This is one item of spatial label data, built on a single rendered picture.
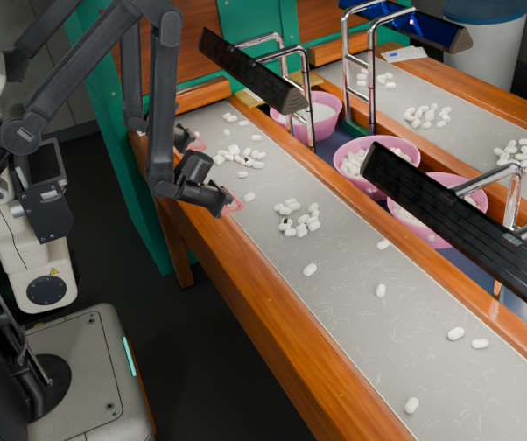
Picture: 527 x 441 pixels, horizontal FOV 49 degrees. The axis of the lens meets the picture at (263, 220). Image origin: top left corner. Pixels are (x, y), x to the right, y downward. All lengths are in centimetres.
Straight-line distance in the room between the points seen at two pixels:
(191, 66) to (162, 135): 96
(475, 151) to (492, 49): 168
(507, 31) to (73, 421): 287
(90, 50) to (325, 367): 80
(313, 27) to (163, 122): 126
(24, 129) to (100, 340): 104
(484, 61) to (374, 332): 247
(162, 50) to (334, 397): 79
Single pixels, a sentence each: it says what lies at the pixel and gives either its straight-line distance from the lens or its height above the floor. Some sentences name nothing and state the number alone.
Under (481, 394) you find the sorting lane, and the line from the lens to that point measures 125.
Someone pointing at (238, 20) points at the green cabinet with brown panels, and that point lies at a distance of 229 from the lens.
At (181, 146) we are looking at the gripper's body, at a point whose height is 91.
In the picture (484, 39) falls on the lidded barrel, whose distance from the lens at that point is 352.
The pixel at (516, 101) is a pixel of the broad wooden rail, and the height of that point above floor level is 76.
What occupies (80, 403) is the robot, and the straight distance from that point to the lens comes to 198.
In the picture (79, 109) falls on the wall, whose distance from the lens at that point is 406.
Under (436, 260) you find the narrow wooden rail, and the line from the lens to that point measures 147.
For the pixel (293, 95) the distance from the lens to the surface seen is 152.
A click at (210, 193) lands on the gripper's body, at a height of 95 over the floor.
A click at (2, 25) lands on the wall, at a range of 387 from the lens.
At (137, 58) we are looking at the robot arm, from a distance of 168.
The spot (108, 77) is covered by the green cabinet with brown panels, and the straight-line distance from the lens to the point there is 217.
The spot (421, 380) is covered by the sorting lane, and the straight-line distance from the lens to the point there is 126.
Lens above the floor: 175
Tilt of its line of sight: 37 degrees down
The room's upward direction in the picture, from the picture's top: 10 degrees counter-clockwise
